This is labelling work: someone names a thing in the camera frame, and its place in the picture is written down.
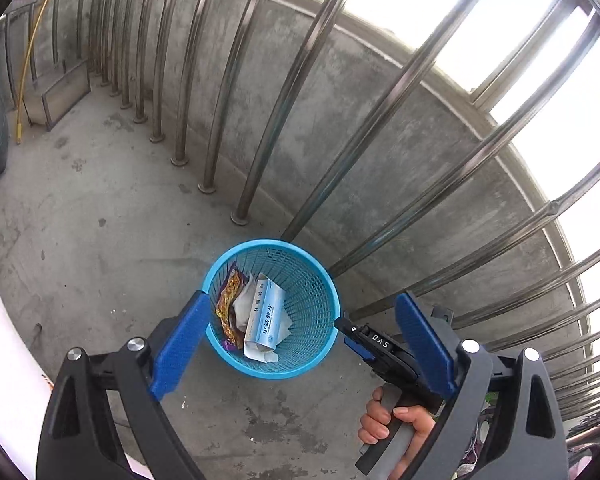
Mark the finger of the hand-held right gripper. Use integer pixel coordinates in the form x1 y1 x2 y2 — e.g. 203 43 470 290
333 316 377 362

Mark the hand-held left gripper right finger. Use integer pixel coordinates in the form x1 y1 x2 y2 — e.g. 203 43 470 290
396 291 571 480

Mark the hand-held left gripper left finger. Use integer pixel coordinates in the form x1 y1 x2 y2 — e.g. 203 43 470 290
36 290 211 480

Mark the blue plastic mesh basket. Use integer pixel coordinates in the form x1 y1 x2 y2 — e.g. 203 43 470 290
200 240 341 380

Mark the light blue medicine box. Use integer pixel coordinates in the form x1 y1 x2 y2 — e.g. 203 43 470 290
242 280 291 351

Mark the person's right hand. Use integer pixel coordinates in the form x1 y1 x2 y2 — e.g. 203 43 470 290
357 385 438 480

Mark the purple yellow snack bag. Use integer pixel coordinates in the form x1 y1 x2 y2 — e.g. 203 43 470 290
214 266 246 348

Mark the white crumpled paper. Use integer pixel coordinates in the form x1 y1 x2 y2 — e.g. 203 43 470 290
232 272 293 363

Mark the metal balcony railing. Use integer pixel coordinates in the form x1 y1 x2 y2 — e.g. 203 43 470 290
5 0 600 426

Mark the pink patterned tablecloth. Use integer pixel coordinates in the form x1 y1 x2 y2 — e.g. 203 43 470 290
0 245 53 480

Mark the yellow pole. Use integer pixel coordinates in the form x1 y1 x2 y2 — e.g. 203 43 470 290
12 0 63 146

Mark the small metal frame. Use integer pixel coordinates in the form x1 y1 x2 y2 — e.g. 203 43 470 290
22 57 92 132

